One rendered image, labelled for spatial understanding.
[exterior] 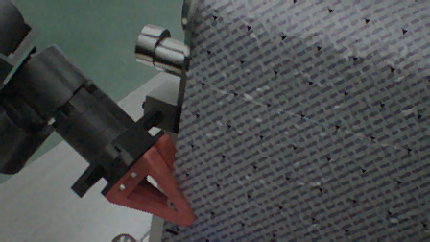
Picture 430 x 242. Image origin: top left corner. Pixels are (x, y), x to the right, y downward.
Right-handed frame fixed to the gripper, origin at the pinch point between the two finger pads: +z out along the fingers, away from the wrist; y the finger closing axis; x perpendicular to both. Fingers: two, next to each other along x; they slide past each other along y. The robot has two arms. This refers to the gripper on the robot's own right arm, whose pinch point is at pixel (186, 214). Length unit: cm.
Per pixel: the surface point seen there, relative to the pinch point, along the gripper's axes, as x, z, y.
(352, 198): 13.2, 8.6, 0.3
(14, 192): -28.9, -16.6, -16.2
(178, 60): 6.4, -10.7, -8.1
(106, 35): -169, -79, -282
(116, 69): -157, -58, -248
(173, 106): 2.9, -8.1, -7.1
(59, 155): -29.2, -17.0, -27.9
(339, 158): 15.0, 5.4, 0.2
